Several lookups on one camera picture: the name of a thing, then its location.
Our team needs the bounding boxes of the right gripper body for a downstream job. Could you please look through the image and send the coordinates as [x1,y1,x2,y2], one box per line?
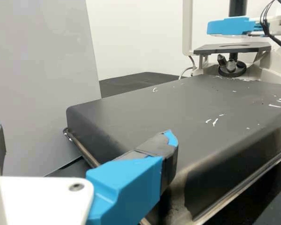
[267,14,281,36]

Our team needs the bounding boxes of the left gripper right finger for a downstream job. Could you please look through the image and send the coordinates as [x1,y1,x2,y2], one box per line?
[85,129,179,225]

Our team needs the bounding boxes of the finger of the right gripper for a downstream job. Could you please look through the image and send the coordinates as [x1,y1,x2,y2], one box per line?
[207,16,265,36]

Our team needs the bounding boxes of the grey panel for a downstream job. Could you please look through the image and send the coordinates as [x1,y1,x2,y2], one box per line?
[0,0,103,177]

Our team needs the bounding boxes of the black tray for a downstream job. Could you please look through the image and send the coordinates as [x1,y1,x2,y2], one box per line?
[62,75,281,225]

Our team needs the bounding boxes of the white cable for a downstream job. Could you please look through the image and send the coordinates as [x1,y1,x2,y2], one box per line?
[178,54,198,81]

